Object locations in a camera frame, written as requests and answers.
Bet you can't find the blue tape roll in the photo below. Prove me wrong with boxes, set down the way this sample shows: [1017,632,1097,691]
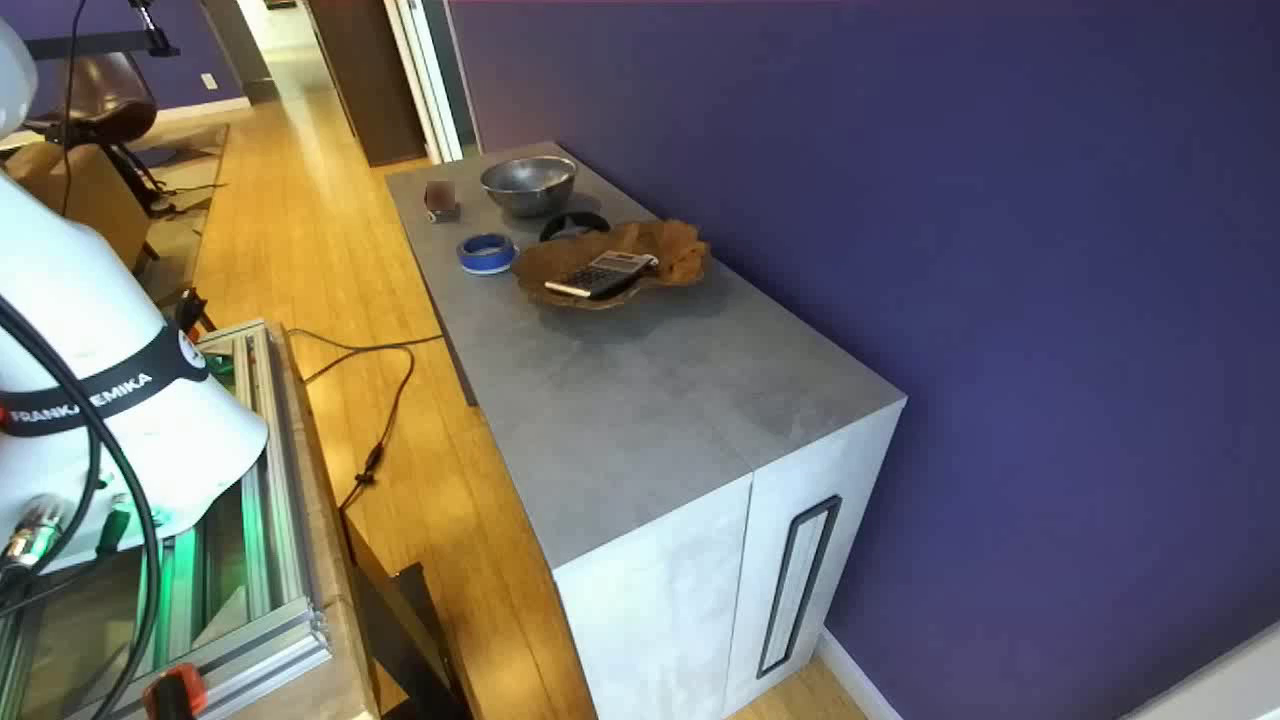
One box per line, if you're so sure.
[456,232,519,276]

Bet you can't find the cabinet door handle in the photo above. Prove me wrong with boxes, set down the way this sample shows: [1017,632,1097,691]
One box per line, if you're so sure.
[756,494,844,680]

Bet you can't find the black cable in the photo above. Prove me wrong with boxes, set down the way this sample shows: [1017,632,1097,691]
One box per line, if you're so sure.
[284,327,447,513]

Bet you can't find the orange clamp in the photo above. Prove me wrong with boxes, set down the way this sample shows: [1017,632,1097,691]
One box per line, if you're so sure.
[139,662,209,720]

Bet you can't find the cabinet door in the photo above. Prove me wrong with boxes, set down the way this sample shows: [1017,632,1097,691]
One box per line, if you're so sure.
[553,474,754,720]
[722,399,909,717]

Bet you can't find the dark brown door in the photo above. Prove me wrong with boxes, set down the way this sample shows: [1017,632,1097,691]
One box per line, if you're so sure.
[303,0,429,168]

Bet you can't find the metal bowl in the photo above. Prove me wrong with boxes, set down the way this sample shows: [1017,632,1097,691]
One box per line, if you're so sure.
[479,155,579,219]

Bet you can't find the grey cabinet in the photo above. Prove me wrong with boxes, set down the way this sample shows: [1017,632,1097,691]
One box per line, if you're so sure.
[385,141,909,720]

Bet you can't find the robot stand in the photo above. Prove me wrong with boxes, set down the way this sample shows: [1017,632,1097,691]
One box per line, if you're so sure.
[0,319,382,720]

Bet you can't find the grey rug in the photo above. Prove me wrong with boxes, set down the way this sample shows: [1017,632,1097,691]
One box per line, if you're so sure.
[128,121,232,313]

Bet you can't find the black board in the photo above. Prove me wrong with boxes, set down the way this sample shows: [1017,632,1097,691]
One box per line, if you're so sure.
[343,512,475,720]

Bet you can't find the brown leather chair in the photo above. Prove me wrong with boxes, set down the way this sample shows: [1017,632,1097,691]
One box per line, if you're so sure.
[22,51,176,218]

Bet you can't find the grey calculator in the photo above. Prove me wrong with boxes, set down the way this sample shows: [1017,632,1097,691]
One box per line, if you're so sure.
[543,249,660,301]

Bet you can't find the black desk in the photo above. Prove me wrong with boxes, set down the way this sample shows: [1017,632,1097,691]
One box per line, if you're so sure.
[22,28,183,62]

